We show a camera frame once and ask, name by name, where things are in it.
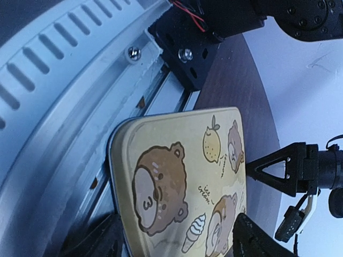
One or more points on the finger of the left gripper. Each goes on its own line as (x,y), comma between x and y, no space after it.
(282,170)

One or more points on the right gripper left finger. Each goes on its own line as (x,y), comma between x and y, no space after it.
(106,239)

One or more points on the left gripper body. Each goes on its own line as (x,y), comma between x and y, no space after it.
(308,169)

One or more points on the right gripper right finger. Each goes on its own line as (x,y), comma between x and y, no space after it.
(250,240)

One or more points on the silver tin lid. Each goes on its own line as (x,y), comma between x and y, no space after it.
(179,181)

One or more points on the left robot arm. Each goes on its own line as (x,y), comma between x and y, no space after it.
(312,21)

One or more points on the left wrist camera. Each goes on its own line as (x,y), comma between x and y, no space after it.
(296,218)

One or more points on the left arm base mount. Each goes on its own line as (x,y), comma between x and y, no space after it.
(190,32)

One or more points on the front aluminium rail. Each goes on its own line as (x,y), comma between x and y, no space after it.
(68,79)

